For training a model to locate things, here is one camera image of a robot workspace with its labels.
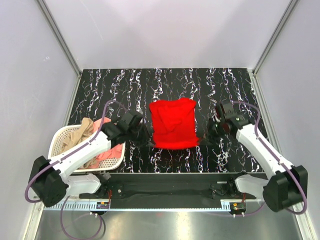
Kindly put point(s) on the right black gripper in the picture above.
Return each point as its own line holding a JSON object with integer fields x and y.
{"x": 214, "y": 129}

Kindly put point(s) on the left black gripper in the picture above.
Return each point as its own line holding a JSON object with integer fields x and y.
{"x": 139, "y": 133}

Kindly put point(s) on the red t shirt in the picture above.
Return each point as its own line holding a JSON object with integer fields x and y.
{"x": 174, "y": 124}

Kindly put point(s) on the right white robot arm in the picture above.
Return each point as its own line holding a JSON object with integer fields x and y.
{"x": 286, "y": 185}

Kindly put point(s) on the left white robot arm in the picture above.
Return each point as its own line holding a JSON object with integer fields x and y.
{"x": 53, "y": 180}

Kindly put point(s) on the pink t shirt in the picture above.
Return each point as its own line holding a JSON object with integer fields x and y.
{"x": 115, "y": 152}

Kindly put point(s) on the beige t shirt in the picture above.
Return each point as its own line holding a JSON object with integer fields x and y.
{"x": 75, "y": 137}

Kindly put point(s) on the white plastic laundry basket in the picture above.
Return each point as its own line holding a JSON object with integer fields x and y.
{"x": 108, "y": 164}

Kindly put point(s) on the left small electronics board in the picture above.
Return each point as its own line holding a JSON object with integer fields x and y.
{"x": 103, "y": 205}

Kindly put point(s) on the small electronics board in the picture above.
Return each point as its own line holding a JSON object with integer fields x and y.
{"x": 238, "y": 206}
{"x": 103, "y": 205}

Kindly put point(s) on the right small electronics board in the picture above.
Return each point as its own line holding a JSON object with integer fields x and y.
{"x": 238, "y": 206}

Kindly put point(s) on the front aluminium rail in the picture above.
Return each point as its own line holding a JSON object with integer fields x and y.
{"x": 139, "y": 202}

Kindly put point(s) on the left aluminium frame post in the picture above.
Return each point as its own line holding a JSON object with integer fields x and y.
{"x": 58, "y": 36}

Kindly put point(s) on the aluminium frame post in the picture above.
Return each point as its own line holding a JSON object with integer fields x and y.
{"x": 275, "y": 35}
{"x": 58, "y": 36}

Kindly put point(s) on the right aluminium frame post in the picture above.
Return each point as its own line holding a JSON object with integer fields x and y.
{"x": 275, "y": 35}

